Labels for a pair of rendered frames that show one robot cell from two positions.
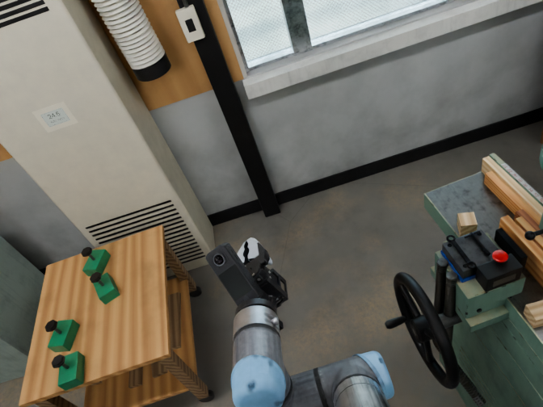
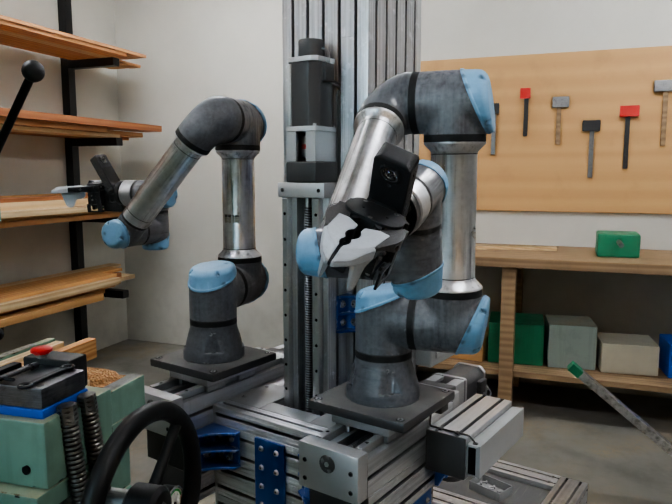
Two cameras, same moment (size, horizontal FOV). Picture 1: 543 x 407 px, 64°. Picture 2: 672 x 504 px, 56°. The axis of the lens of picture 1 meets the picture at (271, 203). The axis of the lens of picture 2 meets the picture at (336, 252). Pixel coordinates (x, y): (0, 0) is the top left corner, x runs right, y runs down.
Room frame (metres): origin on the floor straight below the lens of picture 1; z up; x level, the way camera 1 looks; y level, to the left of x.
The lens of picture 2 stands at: (1.20, 0.24, 1.27)
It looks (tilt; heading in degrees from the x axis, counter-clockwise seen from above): 7 degrees down; 196
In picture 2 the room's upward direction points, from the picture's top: straight up
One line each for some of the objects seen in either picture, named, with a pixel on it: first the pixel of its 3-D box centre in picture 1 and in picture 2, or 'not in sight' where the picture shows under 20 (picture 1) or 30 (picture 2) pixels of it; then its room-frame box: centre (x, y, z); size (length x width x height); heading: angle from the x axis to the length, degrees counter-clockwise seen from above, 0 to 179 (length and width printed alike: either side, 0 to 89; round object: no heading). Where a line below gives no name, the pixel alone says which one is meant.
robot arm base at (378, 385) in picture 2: not in sight; (383, 371); (-0.04, -0.01, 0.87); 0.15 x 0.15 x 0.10
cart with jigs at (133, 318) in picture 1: (124, 328); not in sight; (1.17, 0.80, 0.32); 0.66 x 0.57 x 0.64; 178
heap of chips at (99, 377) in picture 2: not in sight; (90, 374); (0.25, -0.49, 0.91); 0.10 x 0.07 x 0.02; 90
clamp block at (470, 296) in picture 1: (477, 274); (41, 430); (0.50, -0.39, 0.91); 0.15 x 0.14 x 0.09; 0
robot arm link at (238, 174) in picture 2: not in sight; (238, 203); (-0.34, -0.46, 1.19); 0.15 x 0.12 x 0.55; 175
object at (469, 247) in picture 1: (479, 258); (42, 379); (0.49, -0.38, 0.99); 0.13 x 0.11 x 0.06; 0
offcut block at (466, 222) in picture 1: (466, 224); not in sight; (0.63, -0.44, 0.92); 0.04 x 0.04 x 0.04; 69
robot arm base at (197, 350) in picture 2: not in sight; (213, 335); (-0.20, -0.47, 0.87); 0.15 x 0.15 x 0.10
